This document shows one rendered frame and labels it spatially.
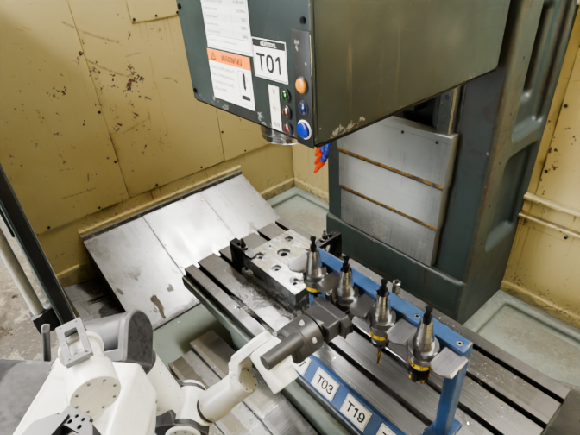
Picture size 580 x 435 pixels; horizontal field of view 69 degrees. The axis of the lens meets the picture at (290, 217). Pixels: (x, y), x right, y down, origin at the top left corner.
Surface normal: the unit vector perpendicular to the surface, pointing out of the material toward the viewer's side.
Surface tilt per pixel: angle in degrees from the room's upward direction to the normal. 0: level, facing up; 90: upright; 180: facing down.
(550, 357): 0
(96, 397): 88
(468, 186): 90
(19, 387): 17
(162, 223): 24
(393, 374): 0
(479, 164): 90
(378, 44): 90
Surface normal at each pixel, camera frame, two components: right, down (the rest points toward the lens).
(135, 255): 0.21, -0.61
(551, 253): -0.76, 0.40
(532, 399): -0.07, -0.84
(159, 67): 0.65, 0.38
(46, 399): 0.17, -0.92
